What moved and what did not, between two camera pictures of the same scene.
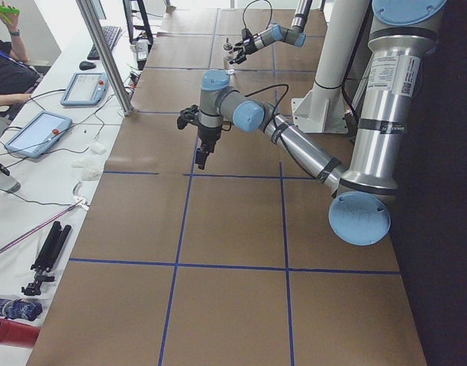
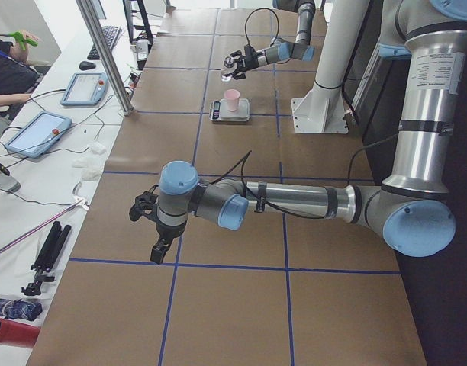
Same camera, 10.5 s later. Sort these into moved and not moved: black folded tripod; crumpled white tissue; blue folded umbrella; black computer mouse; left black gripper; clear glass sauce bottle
Moved: left black gripper; clear glass sauce bottle
Not moved: black computer mouse; blue folded umbrella; black folded tripod; crumpled white tissue
